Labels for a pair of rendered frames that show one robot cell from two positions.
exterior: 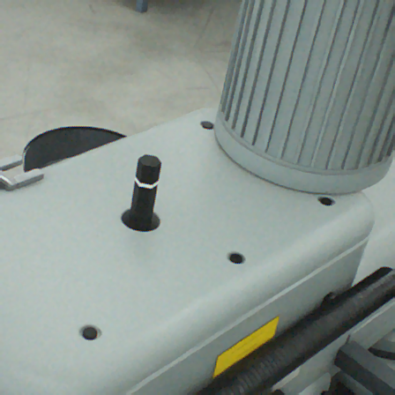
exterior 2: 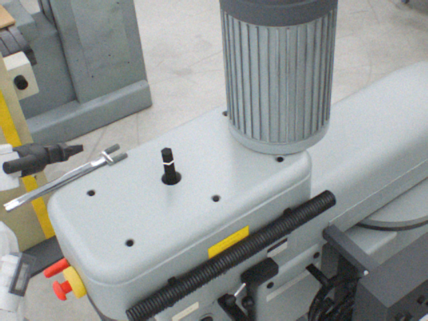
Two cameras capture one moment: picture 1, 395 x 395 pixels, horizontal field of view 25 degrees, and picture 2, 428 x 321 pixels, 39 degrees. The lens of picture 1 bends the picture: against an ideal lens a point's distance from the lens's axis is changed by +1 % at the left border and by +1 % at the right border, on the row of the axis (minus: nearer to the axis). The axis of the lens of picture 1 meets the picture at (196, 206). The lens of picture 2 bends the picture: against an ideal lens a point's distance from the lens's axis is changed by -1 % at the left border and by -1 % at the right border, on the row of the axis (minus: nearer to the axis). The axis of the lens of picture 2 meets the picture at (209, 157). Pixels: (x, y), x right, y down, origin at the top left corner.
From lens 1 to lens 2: 44 cm
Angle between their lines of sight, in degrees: 19
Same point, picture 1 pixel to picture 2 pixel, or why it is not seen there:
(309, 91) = (256, 104)
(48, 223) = (124, 183)
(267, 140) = (243, 128)
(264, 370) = (236, 255)
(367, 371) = (336, 243)
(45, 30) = not seen: outside the picture
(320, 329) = (274, 230)
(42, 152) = not seen: hidden behind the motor
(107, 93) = not seen: hidden behind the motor
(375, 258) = (337, 179)
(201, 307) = (188, 227)
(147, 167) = (164, 155)
